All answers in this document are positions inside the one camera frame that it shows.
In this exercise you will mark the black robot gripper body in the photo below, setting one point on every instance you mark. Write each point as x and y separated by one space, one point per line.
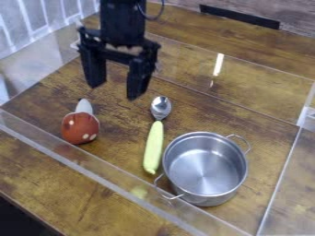
119 40

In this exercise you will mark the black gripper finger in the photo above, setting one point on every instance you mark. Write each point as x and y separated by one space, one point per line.
142 67
94 65

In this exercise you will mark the red toy mushroom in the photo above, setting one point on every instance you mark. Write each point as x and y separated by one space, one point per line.
81 125

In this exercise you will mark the black bar on table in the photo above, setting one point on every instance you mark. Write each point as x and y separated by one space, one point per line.
259 21

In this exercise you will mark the stainless steel pot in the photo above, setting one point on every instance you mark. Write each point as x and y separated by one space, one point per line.
205 168

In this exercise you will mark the clear acrylic front barrier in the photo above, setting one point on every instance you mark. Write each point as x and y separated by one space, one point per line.
187 216

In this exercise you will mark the clear acrylic barrier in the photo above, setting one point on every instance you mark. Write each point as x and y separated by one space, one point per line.
290 214
187 216

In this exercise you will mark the clear acrylic right barrier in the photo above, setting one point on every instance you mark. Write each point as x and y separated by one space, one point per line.
290 214

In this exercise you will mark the clear acrylic triangle bracket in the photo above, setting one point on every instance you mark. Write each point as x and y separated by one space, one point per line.
74 46

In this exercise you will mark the green handled metal spoon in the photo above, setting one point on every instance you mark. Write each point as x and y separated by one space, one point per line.
161 110

